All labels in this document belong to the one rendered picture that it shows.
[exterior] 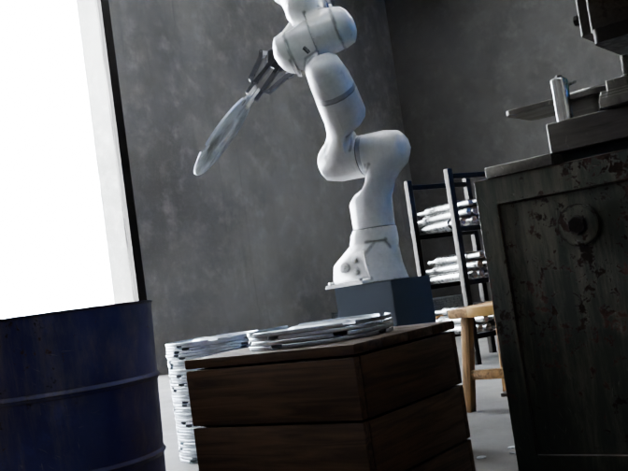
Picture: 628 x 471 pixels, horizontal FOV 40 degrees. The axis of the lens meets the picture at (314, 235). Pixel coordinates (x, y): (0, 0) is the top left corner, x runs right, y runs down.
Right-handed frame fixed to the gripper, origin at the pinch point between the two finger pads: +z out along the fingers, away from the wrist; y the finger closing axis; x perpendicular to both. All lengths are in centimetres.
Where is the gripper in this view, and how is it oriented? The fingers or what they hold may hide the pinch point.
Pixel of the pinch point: (250, 97)
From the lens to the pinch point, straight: 263.6
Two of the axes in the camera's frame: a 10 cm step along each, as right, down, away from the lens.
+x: 0.0, -0.7, -10.0
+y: -8.0, -6.0, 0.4
